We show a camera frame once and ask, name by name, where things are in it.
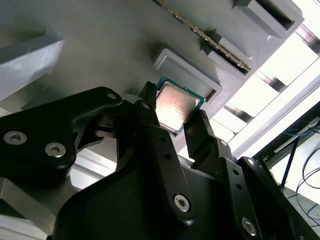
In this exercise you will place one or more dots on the silver CPU chip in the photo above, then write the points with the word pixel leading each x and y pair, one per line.
pixel 175 107

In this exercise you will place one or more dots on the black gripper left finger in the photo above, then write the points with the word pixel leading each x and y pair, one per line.
pixel 175 180

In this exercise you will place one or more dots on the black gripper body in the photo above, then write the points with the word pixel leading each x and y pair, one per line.
pixel 112 212

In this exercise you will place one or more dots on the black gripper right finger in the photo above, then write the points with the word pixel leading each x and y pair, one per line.
pixel 235 185

